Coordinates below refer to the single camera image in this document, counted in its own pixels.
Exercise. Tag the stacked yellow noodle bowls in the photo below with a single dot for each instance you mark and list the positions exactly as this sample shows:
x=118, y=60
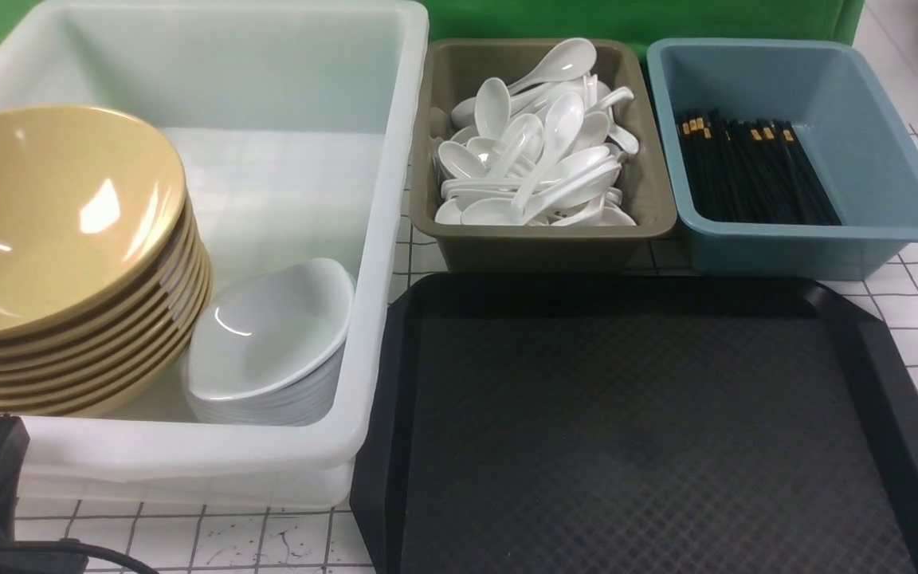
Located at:
x=103, y=271

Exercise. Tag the stacked white square bowls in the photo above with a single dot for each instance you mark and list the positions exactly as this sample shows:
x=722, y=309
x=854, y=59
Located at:
x=269, y=350

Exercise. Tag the large white plastic tub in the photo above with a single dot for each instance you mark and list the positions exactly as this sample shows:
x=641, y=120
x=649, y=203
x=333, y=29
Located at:
x=294, y=120

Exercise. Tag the black plastic serving tray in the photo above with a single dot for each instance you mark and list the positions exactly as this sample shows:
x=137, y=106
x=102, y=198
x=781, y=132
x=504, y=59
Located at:
x=627, y=424

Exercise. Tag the brown plastic spoon bin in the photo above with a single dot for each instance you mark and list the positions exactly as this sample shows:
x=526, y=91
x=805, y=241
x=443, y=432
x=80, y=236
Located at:
x=453, y=71

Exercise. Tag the pile of white spoons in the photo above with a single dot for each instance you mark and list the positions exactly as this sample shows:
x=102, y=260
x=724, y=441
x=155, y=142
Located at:
x=544, y=150

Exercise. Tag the bundle of black chopsticks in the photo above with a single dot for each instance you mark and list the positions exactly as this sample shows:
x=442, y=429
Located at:
x=755, y=172

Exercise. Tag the blue plastic chopstick bin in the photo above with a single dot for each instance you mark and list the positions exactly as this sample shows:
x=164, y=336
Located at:
x=856, y=140

